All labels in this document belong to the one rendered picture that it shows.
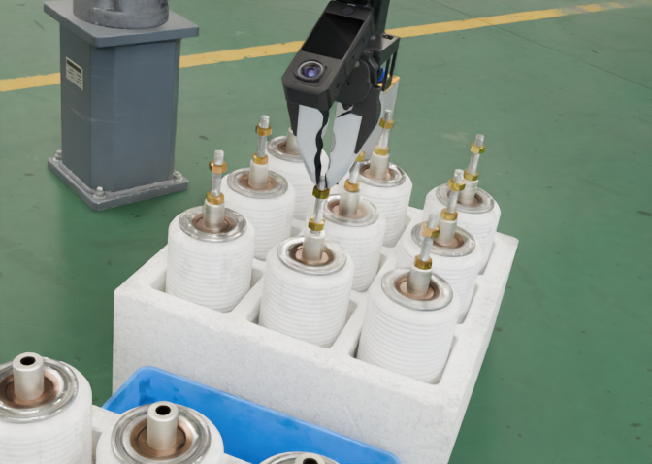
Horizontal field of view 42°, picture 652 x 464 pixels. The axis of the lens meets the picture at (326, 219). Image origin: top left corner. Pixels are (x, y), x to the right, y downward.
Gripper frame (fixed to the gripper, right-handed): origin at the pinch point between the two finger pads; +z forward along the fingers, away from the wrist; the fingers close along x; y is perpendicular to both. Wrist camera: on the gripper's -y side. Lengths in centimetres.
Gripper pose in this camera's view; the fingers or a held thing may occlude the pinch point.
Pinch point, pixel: (321, 177)
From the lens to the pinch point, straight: 85.5
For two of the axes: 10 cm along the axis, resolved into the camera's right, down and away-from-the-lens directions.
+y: 3.8, -4.1, 8.3
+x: -9.2, -3.0, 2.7
